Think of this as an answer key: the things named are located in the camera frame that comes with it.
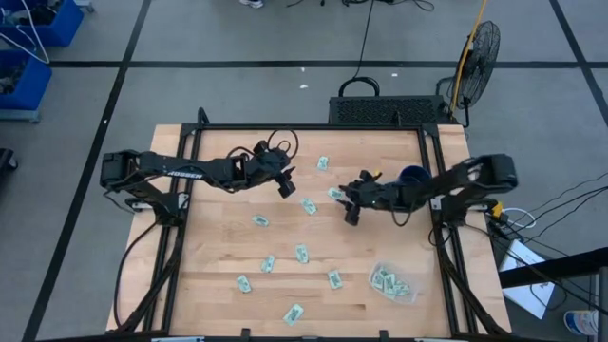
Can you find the dark blue mug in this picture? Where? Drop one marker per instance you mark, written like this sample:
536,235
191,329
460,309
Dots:
414,173

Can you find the black floor fan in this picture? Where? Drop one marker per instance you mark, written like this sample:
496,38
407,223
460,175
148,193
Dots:
477,62

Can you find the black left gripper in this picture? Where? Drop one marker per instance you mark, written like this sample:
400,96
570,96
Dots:
266,166

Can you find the grey shelf base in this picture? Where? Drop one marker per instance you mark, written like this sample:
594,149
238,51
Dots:
19,115

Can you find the white paper booklet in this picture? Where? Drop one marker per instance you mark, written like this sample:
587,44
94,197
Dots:
532,299

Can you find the black object at floor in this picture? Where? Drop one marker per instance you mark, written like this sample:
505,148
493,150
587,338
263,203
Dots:
5,159

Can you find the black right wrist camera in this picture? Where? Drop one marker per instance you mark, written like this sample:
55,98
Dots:
352,217

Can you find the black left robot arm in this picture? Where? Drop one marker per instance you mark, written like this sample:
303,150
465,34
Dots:
157,168

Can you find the black beam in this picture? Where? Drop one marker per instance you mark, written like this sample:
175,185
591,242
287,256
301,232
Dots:
560,268

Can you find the blue storage bin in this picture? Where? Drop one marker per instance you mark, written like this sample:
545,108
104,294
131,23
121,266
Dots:
31,83
62,26

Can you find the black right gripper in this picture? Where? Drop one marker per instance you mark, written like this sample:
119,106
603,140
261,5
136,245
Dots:
375,195

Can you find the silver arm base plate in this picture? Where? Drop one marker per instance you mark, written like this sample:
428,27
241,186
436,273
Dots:
141,205
435,204

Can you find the black perforated computer case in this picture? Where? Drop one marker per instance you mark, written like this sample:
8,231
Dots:
389,110

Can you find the yellow plug connector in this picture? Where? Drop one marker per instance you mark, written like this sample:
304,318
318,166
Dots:
497,209

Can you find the grey metal post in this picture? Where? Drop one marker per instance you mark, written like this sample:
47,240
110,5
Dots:
603,304

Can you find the clear plastic bag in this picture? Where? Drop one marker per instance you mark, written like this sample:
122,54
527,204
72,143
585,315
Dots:
414,272

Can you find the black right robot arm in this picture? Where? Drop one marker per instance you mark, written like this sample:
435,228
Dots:
456,183

